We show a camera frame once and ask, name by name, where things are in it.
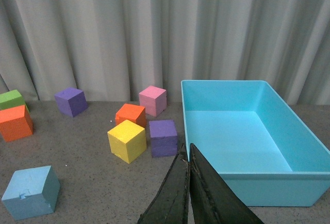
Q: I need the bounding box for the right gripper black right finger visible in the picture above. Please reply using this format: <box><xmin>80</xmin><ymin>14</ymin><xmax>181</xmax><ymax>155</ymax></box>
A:
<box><xmin>190</xmin><ymin>143</ymin><xmax>263</xmax><ymax>223</ymax></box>

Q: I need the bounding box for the yellow foam block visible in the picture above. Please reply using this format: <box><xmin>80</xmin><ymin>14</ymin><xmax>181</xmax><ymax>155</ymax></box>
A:
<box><xmin>107</xmin><ymin>120</ymin><xmax>147</xmax><ymax>164</ymax></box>

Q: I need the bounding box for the orange foam block centre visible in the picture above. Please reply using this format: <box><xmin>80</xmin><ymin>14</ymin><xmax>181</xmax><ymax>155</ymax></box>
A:
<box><xmin>115</xmin><ymin>103</ymin><xmax>146</xmax><ymax>128</ymax></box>

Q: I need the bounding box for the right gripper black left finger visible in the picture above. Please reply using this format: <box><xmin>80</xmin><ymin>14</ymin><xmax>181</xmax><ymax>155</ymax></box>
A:
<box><xmin>138</xmin><ymin>144</ymin><xmax>190</xmax><ymax>223</ymax></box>

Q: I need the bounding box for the light blue foam block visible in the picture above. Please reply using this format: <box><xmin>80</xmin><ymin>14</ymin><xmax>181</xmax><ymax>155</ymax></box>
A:
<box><xmin>2</xmin><ymin>166</ymin><xmax>60</xmax><ymax>220</ymax></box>

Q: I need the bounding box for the orange foam block left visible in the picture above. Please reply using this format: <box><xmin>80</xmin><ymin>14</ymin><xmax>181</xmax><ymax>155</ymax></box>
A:
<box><xmin>1</xmin><ymin>105</ymin><xmax>33</xmax><ymax>142</ymax></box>

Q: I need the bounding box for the purple foam block near bin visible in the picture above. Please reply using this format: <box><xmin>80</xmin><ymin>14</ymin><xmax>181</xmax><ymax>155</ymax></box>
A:
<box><xmin>149</xmin><ymin>120</ymin><xmax>178</xmax><ymax>157</ymax></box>

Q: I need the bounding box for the green foam block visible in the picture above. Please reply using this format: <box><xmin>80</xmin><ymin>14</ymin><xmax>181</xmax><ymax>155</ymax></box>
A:
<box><xmin>0</xmin><ymin>90</ymin><xmax>29</xmax><ymax>112</ymax></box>

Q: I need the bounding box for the purple foam block far left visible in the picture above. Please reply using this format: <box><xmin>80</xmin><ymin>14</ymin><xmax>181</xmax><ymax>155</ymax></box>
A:
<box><xmin>54</xmin><ymin>87</ymin><xmax>88</xmax><ymax>117</ymax></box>

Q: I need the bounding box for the pink foam block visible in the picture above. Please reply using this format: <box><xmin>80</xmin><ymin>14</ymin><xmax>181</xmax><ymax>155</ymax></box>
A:
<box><xmin>139</xmin><ymin>86</ymin><xmax>167</xmax><ymax>117</ymax></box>

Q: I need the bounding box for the orange foam block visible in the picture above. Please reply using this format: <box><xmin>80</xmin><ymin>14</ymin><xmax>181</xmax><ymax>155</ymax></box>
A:
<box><xmin>115</xmin><ymin>103</ymin><xmax>146</xmax><ymax>128</ymax></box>
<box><xmin>1</xmin><ymin>105</ymin><xmax>33</xmax><ymax>142</ymax></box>

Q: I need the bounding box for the grey pleated curtain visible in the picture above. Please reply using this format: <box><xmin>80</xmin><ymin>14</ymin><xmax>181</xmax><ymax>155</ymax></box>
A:
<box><xmin>1</xmin><ymin>0</ymin><xmax>329</xmax><ymax>105</ymax></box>

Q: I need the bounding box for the light blue plastic bin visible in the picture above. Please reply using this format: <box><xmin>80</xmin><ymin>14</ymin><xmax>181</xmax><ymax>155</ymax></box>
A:
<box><xmin>181</xmin><ymin>80</ymin><xmax>329</xmax><ymax>206</ymax></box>

